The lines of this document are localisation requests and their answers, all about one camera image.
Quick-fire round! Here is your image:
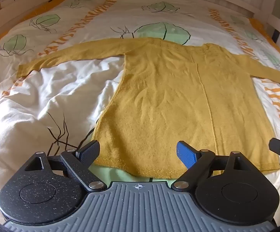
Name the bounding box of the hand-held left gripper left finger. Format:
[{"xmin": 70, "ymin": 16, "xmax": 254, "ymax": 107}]
[{"xmin": 24, "ymin": 140, "xmax": 107, "ymax": 191}]

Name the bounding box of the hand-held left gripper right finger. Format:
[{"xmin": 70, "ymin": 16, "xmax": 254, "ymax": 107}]
[{"xmin": 171, "ymin": 140, "xmax": 253, "ymax": 190}]

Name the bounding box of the yellow knit sweater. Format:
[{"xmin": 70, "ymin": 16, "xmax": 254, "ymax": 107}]
[{"xmin": 17, "ymin": 37, "xmax": 280, "ymax": 177}]

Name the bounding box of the white leaf-print duvet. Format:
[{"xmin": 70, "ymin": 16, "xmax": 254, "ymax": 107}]
[{"xmin": 0, "ymin": 0, "xmax": 280, "ymax": 225}]

